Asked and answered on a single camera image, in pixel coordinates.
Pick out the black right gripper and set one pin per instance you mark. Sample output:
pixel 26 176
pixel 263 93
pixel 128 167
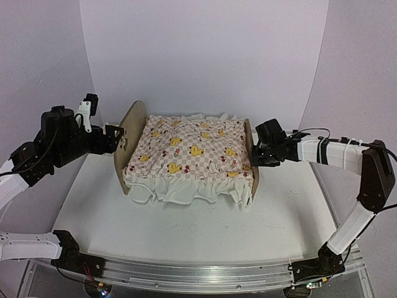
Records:
pixel 257 161

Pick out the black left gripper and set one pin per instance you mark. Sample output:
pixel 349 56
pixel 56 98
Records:
pixel 110 145

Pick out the wooden pet bed frame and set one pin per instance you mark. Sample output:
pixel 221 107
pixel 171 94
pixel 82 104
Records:
pixel 133 136

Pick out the duck print bed cushion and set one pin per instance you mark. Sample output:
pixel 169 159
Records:
pixel 189 158

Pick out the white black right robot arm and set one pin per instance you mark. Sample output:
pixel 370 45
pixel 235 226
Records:
pixel 356 178

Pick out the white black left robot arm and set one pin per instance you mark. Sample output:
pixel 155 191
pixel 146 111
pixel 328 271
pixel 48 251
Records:
pixel 64 136

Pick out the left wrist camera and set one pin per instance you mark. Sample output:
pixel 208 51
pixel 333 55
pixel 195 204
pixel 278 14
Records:
pixel 87 108

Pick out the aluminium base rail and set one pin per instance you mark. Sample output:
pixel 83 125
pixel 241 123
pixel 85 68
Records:
pixel 41 279

